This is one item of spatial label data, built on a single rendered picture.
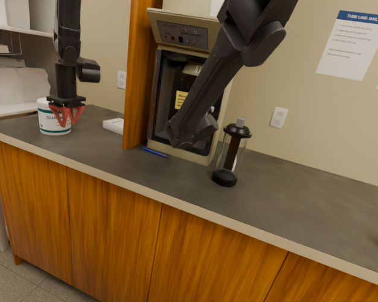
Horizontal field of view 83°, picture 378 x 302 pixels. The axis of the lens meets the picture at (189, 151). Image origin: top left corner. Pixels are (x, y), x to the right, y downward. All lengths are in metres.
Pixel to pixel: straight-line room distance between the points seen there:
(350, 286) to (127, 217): 0.79
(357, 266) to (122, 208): 0.80
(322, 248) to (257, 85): 0.87
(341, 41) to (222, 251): 1.10
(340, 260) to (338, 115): 0.79
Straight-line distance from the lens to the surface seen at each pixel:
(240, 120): 0.81
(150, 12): 0.89
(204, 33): 0.84
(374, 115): 1.43
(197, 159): 1.00
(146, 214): 0.89
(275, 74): 1.31
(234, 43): 0.39
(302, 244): 0.77
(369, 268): 0.84
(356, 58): 1.37
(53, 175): 1.13
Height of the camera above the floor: 1.38
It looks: 23 degrees down
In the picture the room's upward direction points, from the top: 11 degrees clockwise
